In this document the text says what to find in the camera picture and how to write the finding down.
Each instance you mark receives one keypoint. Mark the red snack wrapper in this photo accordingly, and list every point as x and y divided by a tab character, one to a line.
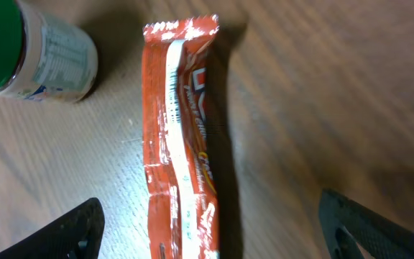
183	218

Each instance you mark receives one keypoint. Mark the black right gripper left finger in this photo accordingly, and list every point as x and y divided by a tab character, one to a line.
75	235

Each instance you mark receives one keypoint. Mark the green lid jar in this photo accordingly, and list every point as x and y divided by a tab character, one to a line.
43	58

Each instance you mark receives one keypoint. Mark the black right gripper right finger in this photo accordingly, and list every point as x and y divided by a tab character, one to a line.
349	227

